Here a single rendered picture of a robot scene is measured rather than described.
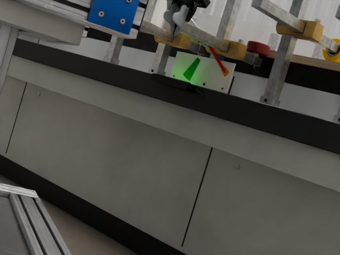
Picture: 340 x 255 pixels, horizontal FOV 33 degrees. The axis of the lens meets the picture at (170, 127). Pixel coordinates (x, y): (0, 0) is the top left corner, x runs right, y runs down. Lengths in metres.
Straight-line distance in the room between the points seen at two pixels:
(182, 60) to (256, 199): 0.54
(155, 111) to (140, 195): 0.42
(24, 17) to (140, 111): 0.99
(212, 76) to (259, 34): 8.47
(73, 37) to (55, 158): 1.58
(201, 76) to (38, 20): 0.84
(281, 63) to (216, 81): 0.24
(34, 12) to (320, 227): 1.12
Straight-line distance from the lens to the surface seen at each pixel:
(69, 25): 1.23
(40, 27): 1.22
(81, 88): 2.40
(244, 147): 1.81
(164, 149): 2.28
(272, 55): 2.06
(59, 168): 2.74
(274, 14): 1.63
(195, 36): 1.77
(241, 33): 10.56
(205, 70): 1.93
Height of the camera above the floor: 0.62
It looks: 2 degrees down
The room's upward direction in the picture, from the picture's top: 17 degrees clockwise
